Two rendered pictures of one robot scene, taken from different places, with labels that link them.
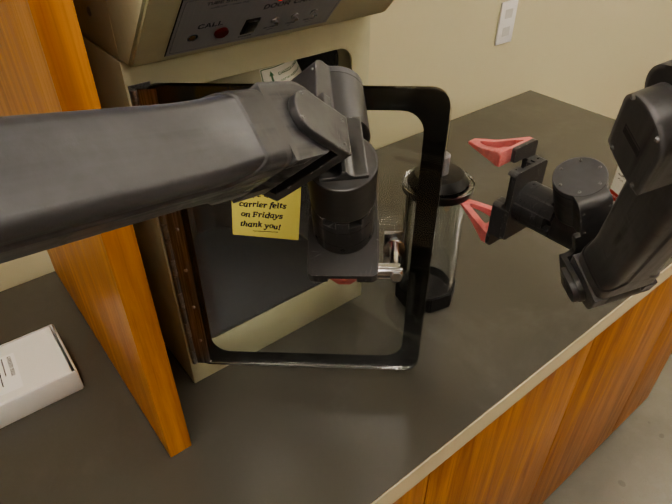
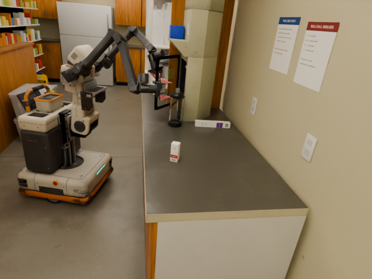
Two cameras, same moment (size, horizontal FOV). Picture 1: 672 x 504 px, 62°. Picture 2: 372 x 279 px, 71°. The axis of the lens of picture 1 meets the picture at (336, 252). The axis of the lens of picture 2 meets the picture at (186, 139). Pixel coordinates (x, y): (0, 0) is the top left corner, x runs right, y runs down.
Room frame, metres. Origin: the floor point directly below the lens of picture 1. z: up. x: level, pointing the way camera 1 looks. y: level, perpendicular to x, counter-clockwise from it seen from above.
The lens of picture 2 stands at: (1.61, -1.69, 1.62)
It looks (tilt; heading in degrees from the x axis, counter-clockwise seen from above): 24 degrees down; 117
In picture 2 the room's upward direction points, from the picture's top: 6 degrees clockwise
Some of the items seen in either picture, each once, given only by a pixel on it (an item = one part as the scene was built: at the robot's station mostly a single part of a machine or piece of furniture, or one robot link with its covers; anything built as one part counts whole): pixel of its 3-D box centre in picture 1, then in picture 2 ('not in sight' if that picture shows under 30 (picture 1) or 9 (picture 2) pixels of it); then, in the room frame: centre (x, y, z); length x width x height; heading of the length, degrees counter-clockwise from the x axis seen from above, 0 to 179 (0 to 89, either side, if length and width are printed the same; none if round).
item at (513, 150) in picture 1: (497, 162); (164, 84); (0.66, -0.21, 1.23); 0.09 x 0.07 x 0.07; 39
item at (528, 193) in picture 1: (537, 206); (153, 89); (0.61, -0.26, 1.20); 0.07 x 0.07 x 0.10; 39
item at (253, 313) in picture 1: (302, 251); (167, 82); (0.52, 0.04, 1.19); 0.30 x 0.01 x 0.40; 88
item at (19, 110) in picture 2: not in sight; (36, 101); (-1.71, 0.34, 0.49); 0.60 x 0.42 x 0.33; 128
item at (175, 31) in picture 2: not in sight; (176, 31); (0.53, 0.12, 1.56); 0.10 x 0.10 x 0.09; 38
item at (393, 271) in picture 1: (364, 261); not in sight; (0.49, -0.03, 1.20); 0.10 x 0.05 x 0.03; 88
